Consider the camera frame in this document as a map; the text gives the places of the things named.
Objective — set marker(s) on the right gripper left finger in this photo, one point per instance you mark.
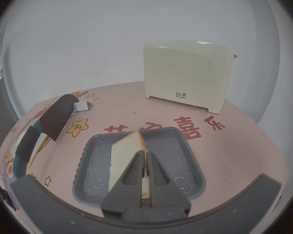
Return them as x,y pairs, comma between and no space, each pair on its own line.
131,191

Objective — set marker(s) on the slice of bread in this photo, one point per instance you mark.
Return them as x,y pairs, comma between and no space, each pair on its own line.
126,155

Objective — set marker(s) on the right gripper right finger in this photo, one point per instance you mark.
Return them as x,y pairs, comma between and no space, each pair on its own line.
161,194

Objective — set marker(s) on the dark grey tray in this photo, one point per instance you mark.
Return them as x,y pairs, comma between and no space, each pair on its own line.
139,169

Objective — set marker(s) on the cream toaster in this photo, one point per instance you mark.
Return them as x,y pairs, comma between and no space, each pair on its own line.
185,74

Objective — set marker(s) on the white knife rest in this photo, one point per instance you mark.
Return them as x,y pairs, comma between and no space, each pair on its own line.
82,106

